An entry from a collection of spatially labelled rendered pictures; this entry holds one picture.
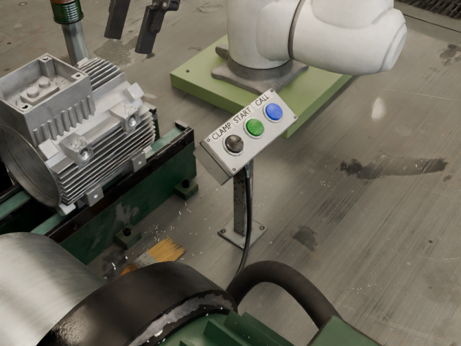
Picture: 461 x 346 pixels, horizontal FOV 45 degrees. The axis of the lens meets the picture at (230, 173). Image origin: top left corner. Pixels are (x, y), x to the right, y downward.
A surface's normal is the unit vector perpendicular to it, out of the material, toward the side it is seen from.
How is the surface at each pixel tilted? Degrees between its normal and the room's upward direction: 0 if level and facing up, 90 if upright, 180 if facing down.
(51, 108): 90
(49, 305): 17
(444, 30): 0
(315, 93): 0
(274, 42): 90
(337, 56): 92
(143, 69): 0
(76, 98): 90
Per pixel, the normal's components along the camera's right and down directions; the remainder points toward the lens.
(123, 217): 0.77, 0.44
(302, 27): -0.53, 0.17
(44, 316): 0.14, -0.82
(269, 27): -0.43, 0.55
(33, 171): 0.45, -0.33
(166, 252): 0.02, -0.72
